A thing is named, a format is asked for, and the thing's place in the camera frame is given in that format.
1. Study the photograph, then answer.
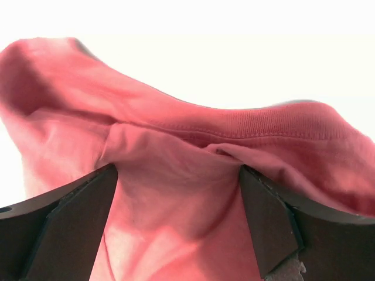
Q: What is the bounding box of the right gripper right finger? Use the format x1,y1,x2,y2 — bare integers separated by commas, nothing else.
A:
239,166,374,281

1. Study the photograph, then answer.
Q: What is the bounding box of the dusty red t shirt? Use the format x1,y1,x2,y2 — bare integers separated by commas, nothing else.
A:
1,38,374,280

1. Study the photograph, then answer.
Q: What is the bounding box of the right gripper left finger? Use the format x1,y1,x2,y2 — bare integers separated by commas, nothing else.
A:
1,164,118,281

